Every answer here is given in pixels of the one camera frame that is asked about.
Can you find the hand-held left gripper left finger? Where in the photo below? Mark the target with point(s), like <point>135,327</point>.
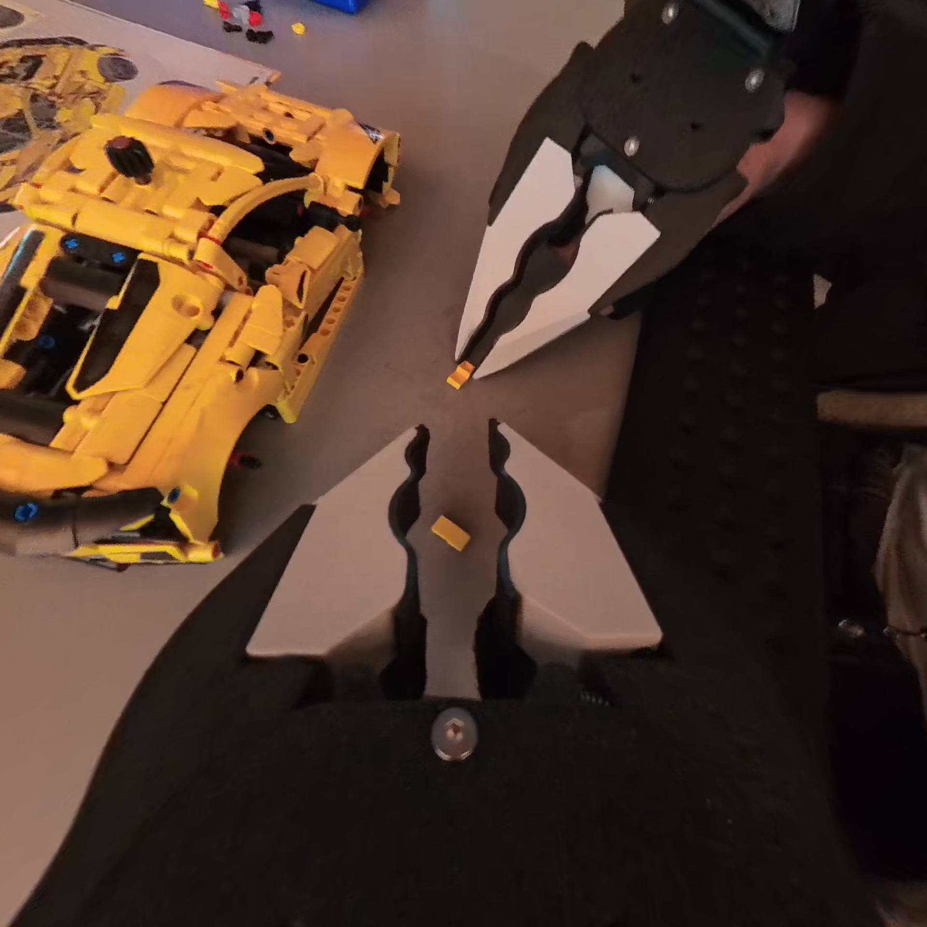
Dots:
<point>326,579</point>

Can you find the yellow toy brick car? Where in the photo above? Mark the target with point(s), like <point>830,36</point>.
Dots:
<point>181,239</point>

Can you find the large car print booklet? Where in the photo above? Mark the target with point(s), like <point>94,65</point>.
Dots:
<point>188,61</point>

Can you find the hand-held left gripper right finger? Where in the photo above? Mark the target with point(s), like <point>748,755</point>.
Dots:
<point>572,572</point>

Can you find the small yellow toy brick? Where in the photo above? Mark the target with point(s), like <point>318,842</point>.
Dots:
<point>456,379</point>
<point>450,532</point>

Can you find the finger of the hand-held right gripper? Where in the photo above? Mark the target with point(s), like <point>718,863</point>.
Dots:
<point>518,210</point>
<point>615,268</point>

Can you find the grey desk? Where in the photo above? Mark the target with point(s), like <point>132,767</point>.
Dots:
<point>434,108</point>

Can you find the cluster of small loose bricks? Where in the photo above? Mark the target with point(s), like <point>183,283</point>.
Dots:
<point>253,18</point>

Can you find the person's right hand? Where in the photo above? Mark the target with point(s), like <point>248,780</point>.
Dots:
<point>789,145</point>

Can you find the blue plastic bin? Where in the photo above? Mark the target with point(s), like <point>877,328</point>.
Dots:
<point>340,4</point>

